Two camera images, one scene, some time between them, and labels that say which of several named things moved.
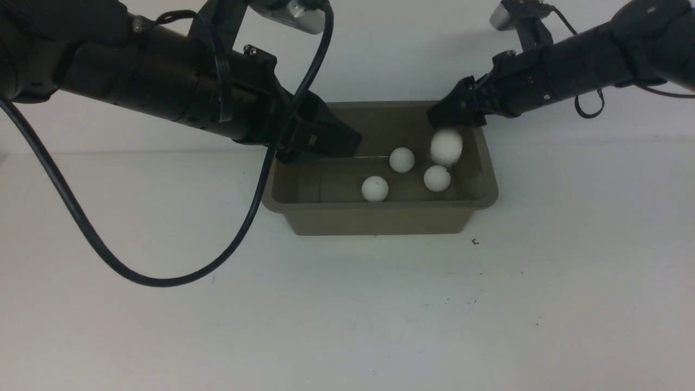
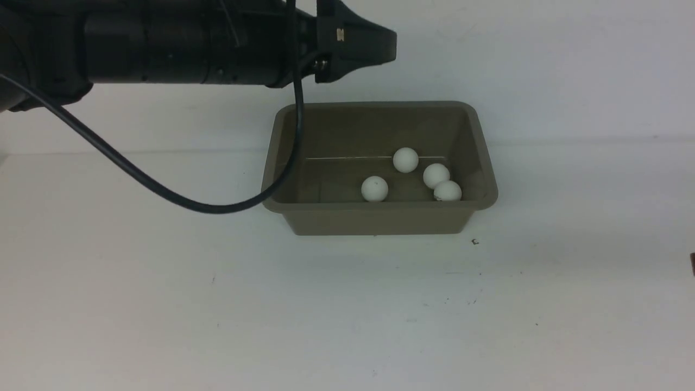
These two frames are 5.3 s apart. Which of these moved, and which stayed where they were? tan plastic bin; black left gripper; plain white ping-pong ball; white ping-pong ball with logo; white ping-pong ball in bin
Moved: plain white ping-pong ball; black left gripper
Stayed: white ping-pong ball in bin; tan plastic bin; white ping-pong ball with logo
